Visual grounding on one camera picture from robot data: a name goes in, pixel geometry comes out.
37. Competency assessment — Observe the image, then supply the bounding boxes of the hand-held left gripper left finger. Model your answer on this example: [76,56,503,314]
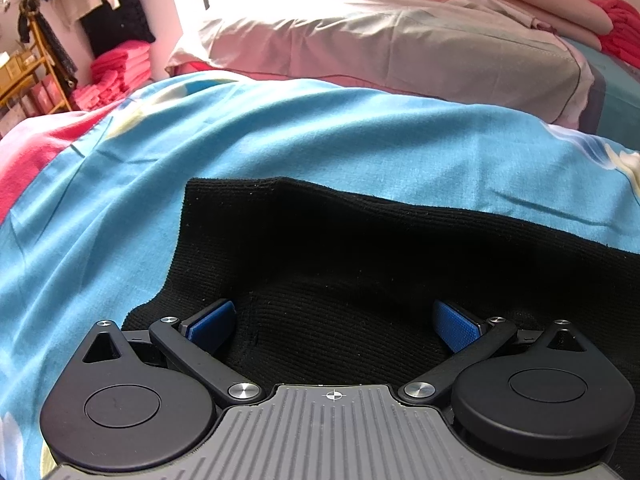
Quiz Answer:
[80,299,263,406]

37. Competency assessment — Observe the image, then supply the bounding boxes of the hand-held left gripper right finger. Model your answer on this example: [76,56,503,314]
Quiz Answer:
[398,300,597,404]

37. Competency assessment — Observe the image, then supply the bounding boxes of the black pants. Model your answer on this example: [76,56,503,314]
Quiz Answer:
[124,176,640,413]

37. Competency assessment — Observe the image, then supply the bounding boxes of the blue floral blanket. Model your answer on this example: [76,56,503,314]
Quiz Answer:
[0,71,640,480]

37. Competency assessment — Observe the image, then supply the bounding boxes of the stack of pink towels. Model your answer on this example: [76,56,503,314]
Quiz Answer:
[70,40,154,112]

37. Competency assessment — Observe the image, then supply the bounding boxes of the teal grey bedsheet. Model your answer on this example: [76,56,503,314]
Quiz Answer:
[565,35,640,152]

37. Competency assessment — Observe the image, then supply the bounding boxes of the grey pink pillow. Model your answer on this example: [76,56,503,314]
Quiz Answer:
[165,0,599,129]

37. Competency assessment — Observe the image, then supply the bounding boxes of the wooden rack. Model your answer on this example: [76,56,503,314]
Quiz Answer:
[0,10,77,133]

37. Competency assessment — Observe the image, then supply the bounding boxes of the hanging black garment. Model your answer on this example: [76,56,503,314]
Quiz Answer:
[80,0,157,59]

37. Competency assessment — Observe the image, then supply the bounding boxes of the red cloth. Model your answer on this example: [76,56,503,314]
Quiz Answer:
[587,0,640,69]

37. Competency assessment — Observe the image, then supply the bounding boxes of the folded pink cloth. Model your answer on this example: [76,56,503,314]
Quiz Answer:
[481,0,614,52]

